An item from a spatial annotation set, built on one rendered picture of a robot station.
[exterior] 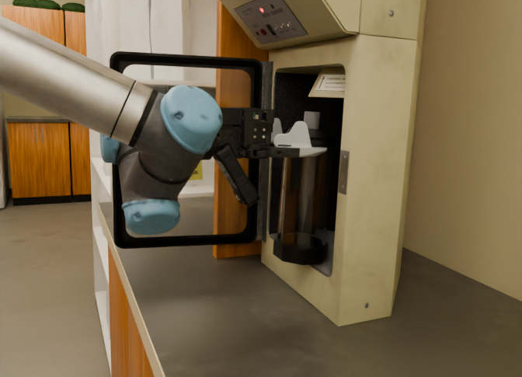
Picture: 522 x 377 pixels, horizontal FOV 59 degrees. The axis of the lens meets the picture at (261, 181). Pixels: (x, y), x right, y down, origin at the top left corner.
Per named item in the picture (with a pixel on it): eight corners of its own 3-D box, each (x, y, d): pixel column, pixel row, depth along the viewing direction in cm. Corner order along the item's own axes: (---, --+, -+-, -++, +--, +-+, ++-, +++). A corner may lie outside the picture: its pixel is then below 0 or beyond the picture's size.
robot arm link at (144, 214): (142, 194, 55) (132, 126, 61) (117, 239, 63) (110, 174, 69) (201, 198, 60) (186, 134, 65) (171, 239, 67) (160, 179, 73)
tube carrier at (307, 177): (311, 239, 93) (320, 134, 90) (340, 256, 84) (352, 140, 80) (262, 242, 89) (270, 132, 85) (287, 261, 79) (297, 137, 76)
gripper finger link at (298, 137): (330, 122, 75) (274, 120, 75) (328, 158, 76) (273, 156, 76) (328, 121, 78) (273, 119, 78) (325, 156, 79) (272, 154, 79)
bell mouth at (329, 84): (364, 99, 98) (367, 72, 97) (425, 101, 82) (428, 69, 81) (291, 95, 90) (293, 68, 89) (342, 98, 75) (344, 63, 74)
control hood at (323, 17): (268, 50, 97) (269, 0, 95) (360, 33, 68) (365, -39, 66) (216, 46, 92) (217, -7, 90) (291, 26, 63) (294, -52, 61)
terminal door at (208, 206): (256, 242, 102) (262, 58, 95) (113, 249, 95) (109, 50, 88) (255, 242, 103) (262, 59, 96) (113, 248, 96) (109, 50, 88)
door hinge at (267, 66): (261, 239, 104) (268, 61, 97) (266, 242, 102) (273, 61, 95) (255, 239, 103) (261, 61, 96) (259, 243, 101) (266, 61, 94)
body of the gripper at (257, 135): (279, 109, 75) (208, 107, 70) (276, 161, 76) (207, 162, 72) (260, 107, 82) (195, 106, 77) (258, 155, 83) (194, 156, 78)
